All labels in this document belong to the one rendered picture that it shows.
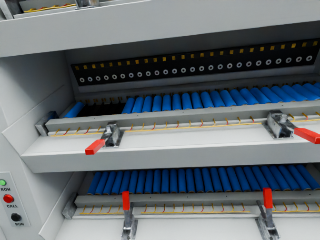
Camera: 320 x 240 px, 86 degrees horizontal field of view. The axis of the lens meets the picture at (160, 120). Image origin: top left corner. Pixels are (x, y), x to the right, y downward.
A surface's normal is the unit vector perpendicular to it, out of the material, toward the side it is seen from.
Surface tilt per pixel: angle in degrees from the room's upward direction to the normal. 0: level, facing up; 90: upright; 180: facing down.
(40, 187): 90
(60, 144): 18
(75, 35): 108
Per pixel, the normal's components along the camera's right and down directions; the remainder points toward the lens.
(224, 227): -0.11, -0.82
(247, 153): -0.05, 0.56
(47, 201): 0.99, -0.07
